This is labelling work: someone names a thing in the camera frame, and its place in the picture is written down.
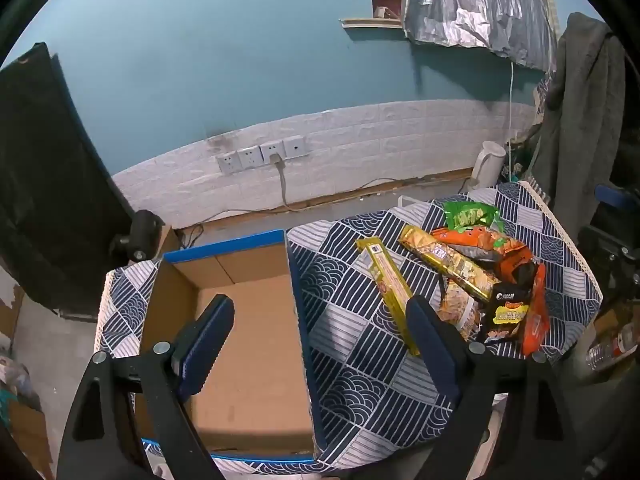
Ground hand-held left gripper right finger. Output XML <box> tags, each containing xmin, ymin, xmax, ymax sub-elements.
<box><xmin>405</xmin><ymin>296</ymin><xmax>581</xmax><ymax>480</ymax></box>

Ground orange black snack packet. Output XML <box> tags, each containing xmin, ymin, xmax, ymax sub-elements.
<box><xmin>431</xmin><ymin>226</ymin><xmax>535</xmax><ymax>283</ymax></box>

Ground brown cardboard piece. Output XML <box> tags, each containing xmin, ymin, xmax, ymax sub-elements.
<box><xmin>0</xmin><ymin>395</ymin><xmax>53</xmax><ymax>480</ymax></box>

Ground black yellow snack packet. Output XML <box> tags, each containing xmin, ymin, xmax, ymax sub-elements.
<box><xmin>475</xmin><ymin>280</ymin><xmax>533</xmax><ymax>345</ymax></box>

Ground wooden window ledge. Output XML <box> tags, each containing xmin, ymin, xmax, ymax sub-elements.
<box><xmin>341</xmin><ymin>16</ymin><xmax>405</xmax><ymax>29</ymax></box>

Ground clear plastic water bottle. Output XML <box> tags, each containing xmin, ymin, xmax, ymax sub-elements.
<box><xmin>586</xmin><ymin>322</ymin><xmax>640</xmax><ymax>371</ymax></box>

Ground beige snack packet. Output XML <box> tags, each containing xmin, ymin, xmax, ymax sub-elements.
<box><xmin>437</xmin><ymin>275</ymin><xmax>486</xmax><ymax>343</ymax></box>

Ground silver foil curtain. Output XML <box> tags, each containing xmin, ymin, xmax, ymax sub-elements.
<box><xmin>402</xmin><ymin>0</ymin><xmax>558</xmax><ymax>71</ymax></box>

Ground gold long snack packet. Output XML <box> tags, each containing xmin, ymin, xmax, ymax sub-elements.
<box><xmin>399</xmin><ymin>224</ymin><xmax>503</xmax><ymax>303</ymax></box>

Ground white electric kettle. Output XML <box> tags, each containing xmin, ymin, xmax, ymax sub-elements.
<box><xmin>467</xmin><ymin>141</ymin><xmax>507</xmax><ymax>192</ymax></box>

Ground orange red snack packet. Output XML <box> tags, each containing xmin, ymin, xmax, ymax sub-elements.
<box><xmin>521</xmin><ymin>262</ymin><xmax>550</xmax><ymax>358</ymax></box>

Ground black cloth panel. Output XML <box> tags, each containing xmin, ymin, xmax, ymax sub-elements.
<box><xmin>0</xmin><ymin>42</ymin><xmax>136</xmax><ymax>318</ymax></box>

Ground grey plug with cable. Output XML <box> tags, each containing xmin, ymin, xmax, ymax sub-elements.
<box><xmin>270</xmin><ymin>154</ymin><xmax>301</xmax><ymax>211</ymax></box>

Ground green snack packet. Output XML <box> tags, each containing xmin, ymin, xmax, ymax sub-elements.
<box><xmin>444</xmin><ymin>201</ymin><xmax>506</xmax><ymax>233</ymax></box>

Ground cardboard box blue rim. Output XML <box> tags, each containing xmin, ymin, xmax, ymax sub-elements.
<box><xmin>132</xmin><ymin>229</ymin><xmax>328</xmax><ymax>466</ymax></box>

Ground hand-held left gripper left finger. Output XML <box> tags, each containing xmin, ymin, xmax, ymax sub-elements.
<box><xmin>56</xmin><ymin>294</ymin><xmax>236</xmax><ymax>480</ymax></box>

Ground blue white patterned tablecloth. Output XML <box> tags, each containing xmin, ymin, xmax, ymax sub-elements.
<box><xmin>97</xmin><ymin>180</ymin><xmax>603</xmax><ymax>476</ymax></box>

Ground yellow long snack packet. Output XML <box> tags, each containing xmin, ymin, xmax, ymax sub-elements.
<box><xmin>355</xmin><ymin>237</ymin><xmax>423</xmax><ymax>357</ymax></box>

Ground grey hanging cloth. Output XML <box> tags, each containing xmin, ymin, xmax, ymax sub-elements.
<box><xmin>530</xmin><ymin>12</ymin><xmax>626</xmax><ymax>241</ymax></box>

